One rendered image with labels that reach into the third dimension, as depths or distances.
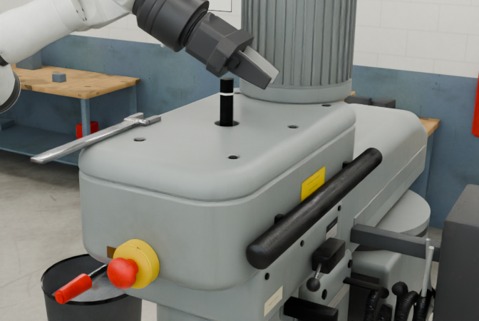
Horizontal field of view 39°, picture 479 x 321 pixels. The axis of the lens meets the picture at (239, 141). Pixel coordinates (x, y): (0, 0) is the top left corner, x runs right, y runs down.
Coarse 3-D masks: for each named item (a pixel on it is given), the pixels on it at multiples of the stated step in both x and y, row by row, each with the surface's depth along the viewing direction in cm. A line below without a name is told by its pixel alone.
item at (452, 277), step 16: (464, 192) 122; (464, 208) 115; (448, 224) 110; (464, 224) 109; (448, 240) 111; (464, 240) 110; (448, 256) 112; (464, 256) 110; (448, 272) 112; (464, 272) 111; (448, 288) 113; (464, 288) 112; (448, 304) 114; (464, 304) 112; (448, 320) 114; (464, 320) 113
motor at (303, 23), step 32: (256, 0) 112; (288, 0) 109; (320, 0) 109; (352, 0) 113; (256, 32) 113; (288, 32) 111; (320, 32) 111; (352, 32) 117; (288, 64) 112; (320, 64) 112; (352, 64) 120; (256, 96) 116; (288, 96) 113; (320, 96) 114
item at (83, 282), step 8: (96, 272) 95; (104, 272) 96; (72, 280) 92; (80, 280) 92; (88, 280) 93; (64, 288) 90; (72, 288) 90; (80, 288) 91; (88, 288) 93; (56, 296) 89; (64, 296) 89; (72, 296) 90
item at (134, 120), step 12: (132, 120) 100; (144, 120) 100; (156, 120) 101; (96, 132) 93; (108, 132) 93; (120, 132) 95; (72, 144) 88; (84, 144) 89; (36, 156) 83; (48, 156) 83; (60, 156) 85
